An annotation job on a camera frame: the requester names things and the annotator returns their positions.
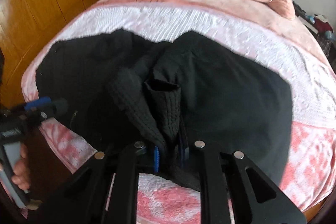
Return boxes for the black padded pants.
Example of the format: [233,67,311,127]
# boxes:
[36,29,293,190]

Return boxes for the person's left hand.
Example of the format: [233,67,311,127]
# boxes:
[12,143,31,190]

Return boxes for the pink patterned bed blanket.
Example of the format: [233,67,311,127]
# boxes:
[21,0,335,211]

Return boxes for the dark nightstand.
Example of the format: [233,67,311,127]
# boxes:
[293,2,335,61]

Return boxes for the red clothes pile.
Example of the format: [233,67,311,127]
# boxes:
[314,15,333,34]

